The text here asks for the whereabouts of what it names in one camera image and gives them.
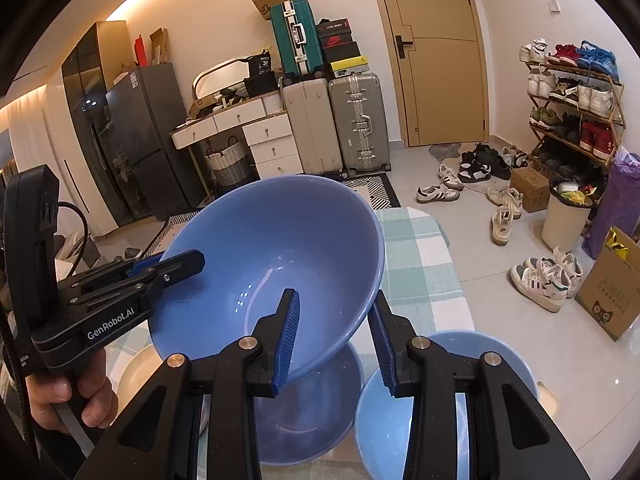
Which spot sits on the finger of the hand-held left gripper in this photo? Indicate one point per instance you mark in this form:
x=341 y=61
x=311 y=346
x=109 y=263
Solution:
x=175 y=266
x=142 y=263

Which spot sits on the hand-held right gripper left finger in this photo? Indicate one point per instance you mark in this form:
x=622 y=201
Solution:
x=287 y=340

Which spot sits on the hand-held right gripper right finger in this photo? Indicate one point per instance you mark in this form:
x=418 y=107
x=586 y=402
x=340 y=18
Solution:
x=382 y=350

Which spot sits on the dark blue bowl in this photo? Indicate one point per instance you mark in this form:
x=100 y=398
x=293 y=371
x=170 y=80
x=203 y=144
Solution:
x=310 y=410

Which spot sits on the medium blue bowl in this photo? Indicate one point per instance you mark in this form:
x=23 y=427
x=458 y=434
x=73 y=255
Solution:
x=260 y=230

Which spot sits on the cream round plate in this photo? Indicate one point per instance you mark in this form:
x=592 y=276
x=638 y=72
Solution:
x=140 y=375

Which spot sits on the person's left hand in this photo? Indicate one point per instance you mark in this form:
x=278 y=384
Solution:
x=95 y=395

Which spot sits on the light blue bowl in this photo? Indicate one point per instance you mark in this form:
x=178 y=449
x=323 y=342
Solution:
x=380 y=435

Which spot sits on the dark grey refrigerator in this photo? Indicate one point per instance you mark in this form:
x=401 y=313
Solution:
x=150 y=150

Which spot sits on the woven grey white basket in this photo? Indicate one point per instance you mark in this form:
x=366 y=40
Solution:
x=227 y=162

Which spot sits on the small cardboard box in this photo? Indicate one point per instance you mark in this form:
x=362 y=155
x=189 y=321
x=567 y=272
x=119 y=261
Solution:
x=197 y=106

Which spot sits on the white dressing table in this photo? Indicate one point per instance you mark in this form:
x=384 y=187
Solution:
x=270 y=135

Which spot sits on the white black-striped sneaker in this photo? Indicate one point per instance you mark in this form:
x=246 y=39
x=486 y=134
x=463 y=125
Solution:
x=437 y=194
x=450 y=176

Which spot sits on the white green sneaker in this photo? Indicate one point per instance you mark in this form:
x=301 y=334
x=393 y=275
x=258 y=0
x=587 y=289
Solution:
x=562 y=270
x=537 y=285

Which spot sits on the tall dark glass cabinet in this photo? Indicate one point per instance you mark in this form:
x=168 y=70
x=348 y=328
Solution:
x=87 y=90

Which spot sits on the beige suitcase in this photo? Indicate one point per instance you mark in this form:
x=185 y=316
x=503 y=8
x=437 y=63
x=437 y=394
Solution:
x=312 y=130

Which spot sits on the arched mirror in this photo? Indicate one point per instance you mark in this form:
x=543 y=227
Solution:
x=220 y=77

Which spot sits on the black white sneaker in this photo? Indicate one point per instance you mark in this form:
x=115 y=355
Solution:
x=495 y=160
x=472 y=170

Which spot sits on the grey door mat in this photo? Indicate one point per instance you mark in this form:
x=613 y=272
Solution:
x=444 y=152

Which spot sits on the red paper bag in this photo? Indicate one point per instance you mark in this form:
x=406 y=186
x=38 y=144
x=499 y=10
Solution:
x=142 y=52

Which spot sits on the brown cardboard box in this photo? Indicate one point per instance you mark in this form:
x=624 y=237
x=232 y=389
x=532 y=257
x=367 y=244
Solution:
x=530 y=190

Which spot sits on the black paper bag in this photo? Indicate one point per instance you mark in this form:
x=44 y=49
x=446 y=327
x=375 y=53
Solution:
x=260 y=65

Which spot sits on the flat cardboard piece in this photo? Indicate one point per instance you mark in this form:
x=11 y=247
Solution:
x=159 y=45

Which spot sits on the white trash bin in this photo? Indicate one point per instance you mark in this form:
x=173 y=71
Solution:
x=565 y=225

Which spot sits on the silver suitcase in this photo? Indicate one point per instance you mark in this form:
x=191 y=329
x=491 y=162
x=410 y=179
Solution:
x=357 y=120

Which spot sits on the cat print cardboard box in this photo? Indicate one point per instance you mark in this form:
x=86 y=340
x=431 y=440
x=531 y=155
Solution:
x=607 y=295

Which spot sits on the teal suitcase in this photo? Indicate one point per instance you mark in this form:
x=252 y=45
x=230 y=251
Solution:
x=295 y=40

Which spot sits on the plain black shoe box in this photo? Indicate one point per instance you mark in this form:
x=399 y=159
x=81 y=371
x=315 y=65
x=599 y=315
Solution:
x=342 y=53

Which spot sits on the tan wooden door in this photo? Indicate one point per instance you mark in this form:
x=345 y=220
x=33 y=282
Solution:
x=440 y=85

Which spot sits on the black shoe box red logo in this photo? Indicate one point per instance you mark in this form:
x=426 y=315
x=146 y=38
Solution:
x=336 y=41

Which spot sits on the purple plastic bag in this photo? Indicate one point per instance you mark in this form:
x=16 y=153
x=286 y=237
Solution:
x=617 y=200

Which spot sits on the shoe rack with shoes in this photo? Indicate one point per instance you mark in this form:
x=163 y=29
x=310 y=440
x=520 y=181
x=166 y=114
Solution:
x=570 y=95

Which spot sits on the wooden shoe rack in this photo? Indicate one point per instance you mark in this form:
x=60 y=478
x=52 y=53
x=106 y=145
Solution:
x=617 y=105

